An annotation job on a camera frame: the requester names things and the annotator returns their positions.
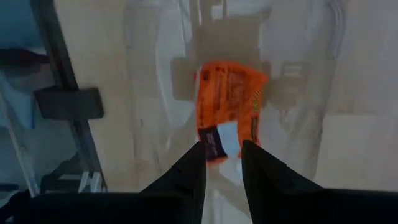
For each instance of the clear plastic bin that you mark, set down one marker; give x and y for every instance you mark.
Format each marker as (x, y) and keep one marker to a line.
(155, 62)

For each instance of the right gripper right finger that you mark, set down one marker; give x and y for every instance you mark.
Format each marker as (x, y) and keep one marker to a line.
(311, 208)

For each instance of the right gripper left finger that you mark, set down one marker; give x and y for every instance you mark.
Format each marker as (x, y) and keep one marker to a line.
(124, 208)

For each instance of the orange candy pack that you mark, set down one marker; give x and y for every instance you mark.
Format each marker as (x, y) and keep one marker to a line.
(230, 93)

